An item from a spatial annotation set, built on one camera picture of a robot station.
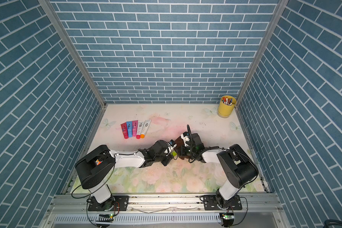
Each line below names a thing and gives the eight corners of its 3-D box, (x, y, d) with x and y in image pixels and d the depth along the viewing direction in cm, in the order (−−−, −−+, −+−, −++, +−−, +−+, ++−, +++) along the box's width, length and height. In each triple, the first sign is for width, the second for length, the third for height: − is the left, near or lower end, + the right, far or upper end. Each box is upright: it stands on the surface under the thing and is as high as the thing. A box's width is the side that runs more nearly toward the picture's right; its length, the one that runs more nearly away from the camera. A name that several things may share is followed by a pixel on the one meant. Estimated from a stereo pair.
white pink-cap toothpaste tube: (135, 138, 101) (135, 137, 99) (139, 123, 110) (138, 121, 108) (140, 138, 101) (140, 137, 99) (143, 123, 110) (143, 121, 108)
